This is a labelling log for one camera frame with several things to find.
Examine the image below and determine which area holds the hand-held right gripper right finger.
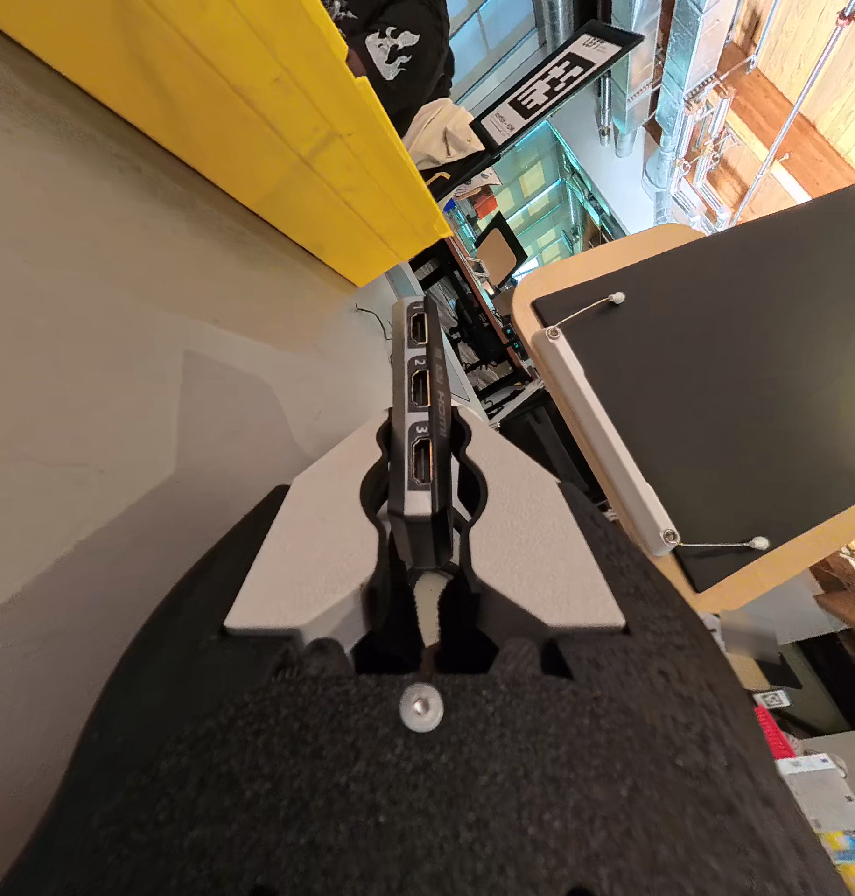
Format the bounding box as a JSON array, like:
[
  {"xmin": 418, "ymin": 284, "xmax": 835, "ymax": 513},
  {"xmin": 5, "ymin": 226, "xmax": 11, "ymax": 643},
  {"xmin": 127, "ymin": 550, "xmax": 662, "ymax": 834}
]
[{"xmin": 456, "ymin": 420, "xmax": 627, "ymax": 652}]

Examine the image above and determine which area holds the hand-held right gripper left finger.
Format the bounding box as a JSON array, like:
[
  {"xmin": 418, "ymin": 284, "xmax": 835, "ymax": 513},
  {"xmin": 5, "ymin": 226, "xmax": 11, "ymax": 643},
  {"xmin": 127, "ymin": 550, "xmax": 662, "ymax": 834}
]
[{"xmin": 225, "ymin": 413, "xmax": 398, "ymax": 659}]

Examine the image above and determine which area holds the black hdmi switch with cable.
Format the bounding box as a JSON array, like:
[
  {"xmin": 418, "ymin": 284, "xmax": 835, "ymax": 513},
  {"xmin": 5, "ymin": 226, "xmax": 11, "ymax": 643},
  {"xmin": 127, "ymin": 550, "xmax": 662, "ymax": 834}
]
[{"xmin": 386, "ymin": 294, "xmax": 473, "ymax": 526}]

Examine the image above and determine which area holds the yellow plastic bin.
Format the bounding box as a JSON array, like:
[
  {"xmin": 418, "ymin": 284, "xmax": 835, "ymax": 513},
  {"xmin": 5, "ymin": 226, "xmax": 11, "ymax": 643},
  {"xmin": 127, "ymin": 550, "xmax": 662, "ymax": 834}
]
[{"xmin": 15, "ymin": 0, "xmax": 454, "ymax": 288}]

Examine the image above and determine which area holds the wooden-framed black panel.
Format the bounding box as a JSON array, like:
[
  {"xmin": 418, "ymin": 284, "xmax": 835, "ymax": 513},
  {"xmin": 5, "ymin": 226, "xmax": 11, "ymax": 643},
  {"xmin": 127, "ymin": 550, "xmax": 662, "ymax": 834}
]
[{"xmin": 512, "ymin": 182, "xmax": 855, "ymax": 617}]

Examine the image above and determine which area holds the silver ventilation duct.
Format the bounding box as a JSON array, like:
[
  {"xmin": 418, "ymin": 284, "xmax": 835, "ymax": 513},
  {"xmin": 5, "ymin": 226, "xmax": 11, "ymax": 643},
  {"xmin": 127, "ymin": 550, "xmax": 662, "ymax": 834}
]
[{"xmin": 645, "ymin": 0, "xmax": 743, "ymax": 228}]

